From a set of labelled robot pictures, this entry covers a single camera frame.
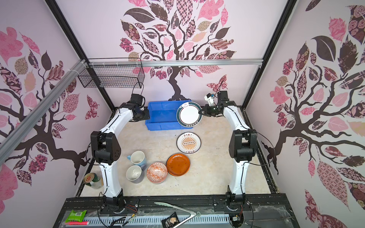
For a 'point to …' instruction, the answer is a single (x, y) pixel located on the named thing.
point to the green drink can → (92, 180)
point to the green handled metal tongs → (193, 214)
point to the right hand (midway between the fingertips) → (200, 110)
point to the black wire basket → (115, 72)
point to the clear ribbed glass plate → (178, 164)
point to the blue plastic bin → (163, 116)
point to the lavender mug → (136, 173)
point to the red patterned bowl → (157, 173)
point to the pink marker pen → (77, 223)
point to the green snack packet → (76, 216)
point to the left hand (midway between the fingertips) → (146, 117)
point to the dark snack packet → (170, 221)
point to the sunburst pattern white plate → (188, 142)
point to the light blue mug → (138, 157)
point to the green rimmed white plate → (187, 114)
